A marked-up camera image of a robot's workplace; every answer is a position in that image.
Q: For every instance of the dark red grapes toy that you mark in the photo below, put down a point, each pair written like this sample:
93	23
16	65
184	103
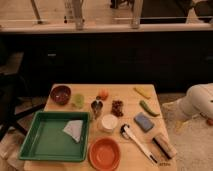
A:
117	106

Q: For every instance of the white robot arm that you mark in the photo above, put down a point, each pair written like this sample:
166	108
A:
197	101

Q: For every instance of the metal cup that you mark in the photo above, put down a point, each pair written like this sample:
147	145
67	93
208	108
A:
96	106

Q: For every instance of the green plastic tray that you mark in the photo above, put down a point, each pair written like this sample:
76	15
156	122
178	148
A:
46	140

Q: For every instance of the white folded cloth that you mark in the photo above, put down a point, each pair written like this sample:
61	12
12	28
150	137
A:
74	129

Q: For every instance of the white handled pizza cutter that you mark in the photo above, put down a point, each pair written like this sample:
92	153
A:
127	133

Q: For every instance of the wooden brush block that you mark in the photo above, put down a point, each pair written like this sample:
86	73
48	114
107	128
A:
165	146

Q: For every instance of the yellow corn toy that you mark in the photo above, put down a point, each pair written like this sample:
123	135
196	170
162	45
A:
142	92

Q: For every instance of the green pepper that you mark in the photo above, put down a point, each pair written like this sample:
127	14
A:
145	106

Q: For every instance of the blue sponge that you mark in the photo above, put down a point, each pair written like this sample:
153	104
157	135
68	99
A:
143	122

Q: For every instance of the white round container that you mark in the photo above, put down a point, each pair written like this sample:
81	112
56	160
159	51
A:
109	122

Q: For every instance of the purple bowl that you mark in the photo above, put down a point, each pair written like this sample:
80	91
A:
60	94

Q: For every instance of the orange carrot toy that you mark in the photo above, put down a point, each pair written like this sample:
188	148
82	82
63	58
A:
103	94

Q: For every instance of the orange bowl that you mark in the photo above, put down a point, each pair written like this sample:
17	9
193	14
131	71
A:
104	154

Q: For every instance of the black chair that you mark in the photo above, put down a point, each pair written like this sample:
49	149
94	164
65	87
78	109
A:
9	80

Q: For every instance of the green cup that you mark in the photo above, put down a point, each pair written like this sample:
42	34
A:
78	100

